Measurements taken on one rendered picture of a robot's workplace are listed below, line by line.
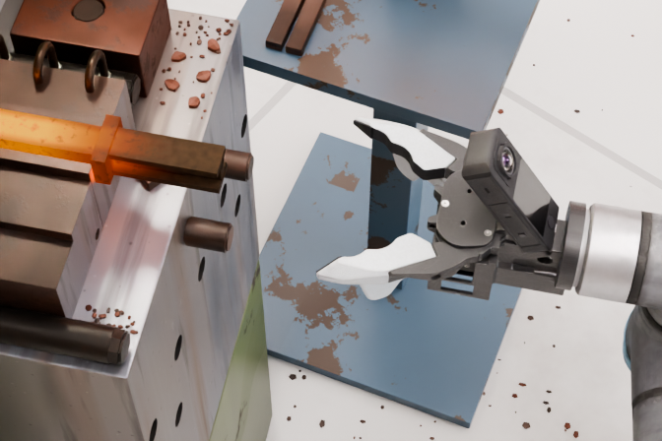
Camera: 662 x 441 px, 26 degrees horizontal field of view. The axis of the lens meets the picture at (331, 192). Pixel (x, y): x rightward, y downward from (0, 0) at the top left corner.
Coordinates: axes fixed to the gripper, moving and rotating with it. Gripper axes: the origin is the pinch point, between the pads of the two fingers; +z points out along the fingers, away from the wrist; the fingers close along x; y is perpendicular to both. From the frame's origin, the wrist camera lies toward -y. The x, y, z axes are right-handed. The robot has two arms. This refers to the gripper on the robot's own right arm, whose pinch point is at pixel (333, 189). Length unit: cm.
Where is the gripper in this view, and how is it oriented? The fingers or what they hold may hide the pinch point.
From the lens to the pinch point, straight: 115.0
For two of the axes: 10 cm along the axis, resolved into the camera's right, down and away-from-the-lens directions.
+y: 0.0, 5.4, 8.4
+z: -9.8, -1.7, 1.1
